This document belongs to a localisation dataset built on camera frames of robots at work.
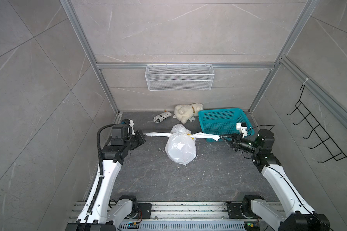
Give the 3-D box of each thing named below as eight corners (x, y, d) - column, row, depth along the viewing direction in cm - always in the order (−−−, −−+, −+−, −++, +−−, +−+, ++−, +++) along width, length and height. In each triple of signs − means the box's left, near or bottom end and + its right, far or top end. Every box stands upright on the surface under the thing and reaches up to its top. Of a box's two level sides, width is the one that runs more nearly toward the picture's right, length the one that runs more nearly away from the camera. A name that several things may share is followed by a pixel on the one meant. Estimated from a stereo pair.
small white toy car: (156, 123, 113) (155, 121, 111) (153, 120, 116) (152, 117, 113) (171, 116, 119) (171, 113, 116) (168, 112, 121) (168, 110, 119)
